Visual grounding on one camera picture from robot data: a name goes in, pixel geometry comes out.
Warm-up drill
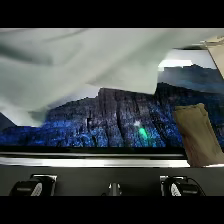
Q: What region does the pale grey T-shirt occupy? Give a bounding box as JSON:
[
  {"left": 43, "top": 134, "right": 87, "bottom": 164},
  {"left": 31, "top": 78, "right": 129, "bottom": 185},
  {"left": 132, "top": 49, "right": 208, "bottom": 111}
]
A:
[{"left": 0, "top": 28, "right": 224, "bottom": 128}]

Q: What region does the olive brown garment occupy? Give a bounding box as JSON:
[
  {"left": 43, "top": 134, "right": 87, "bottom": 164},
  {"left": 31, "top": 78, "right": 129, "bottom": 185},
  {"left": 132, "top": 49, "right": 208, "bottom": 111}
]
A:
[{"left": 172, "top": 102, "right": 224, "bottom": 168}]

